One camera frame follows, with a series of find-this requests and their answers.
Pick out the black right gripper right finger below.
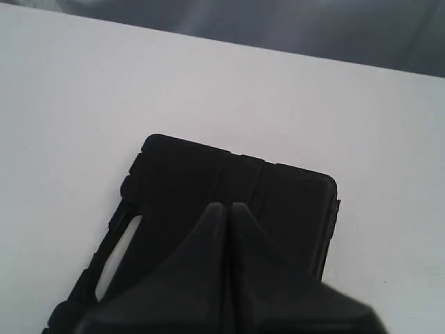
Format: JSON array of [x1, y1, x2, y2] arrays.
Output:
[[231, 202, 382, 333]]

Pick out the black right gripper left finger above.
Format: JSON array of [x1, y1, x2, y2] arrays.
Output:
[[75, 202, 227, 333]]

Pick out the black plastic carry case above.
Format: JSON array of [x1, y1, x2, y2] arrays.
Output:
[[44, 134, 339, 333]]

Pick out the white backdrop curtain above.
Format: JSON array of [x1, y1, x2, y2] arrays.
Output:
[[41, 0, 445, 76]]

